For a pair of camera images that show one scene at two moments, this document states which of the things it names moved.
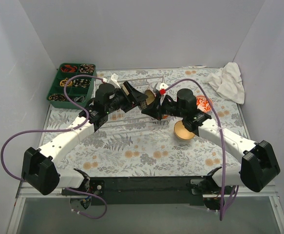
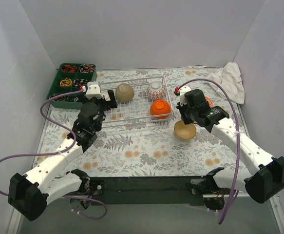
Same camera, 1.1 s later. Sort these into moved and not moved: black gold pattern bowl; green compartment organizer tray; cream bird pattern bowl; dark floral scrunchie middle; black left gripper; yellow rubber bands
Moved: black left gripper; black gold pattern bowl
Not moved: green compartment organizer tray; cream bird pattern bowl; dark floral scrunchie middle; yellow rubber bands
